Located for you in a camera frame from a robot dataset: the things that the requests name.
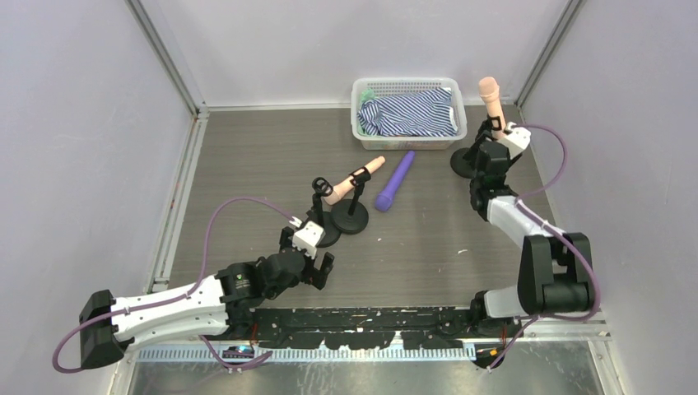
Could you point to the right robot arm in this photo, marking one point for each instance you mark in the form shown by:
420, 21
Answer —
555, 274

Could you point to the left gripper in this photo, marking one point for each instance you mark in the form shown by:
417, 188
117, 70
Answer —
314, 267

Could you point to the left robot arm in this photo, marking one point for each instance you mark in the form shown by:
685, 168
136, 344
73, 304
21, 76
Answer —
221, 303

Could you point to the black stand front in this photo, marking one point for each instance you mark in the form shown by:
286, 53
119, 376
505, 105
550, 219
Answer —
462, 160

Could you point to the black stand left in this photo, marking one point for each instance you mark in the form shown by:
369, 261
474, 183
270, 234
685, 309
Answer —
323, 189

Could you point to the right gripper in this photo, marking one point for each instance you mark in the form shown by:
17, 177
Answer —
491, 141

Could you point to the white plastic basket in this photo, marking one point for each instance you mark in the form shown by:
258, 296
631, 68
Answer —
386, 86

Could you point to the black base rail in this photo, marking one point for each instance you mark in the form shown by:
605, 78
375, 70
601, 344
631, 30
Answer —
366, 335

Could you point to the blue striped cloth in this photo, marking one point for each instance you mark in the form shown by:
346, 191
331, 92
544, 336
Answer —
413, 114

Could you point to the purple microphone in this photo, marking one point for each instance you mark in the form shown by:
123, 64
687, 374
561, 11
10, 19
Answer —
385, 198

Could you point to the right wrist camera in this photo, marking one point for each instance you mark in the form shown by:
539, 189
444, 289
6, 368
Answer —
515, 138

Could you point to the black stand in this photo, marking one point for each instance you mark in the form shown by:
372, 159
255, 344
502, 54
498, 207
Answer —
349, 215
462, 160
323, 189

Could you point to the peach microphone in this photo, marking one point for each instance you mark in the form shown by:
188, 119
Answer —
489, 91
342, 189

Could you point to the green cloth item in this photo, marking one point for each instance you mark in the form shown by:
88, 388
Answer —
367, 95

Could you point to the black stand middle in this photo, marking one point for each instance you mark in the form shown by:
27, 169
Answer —
349, 215

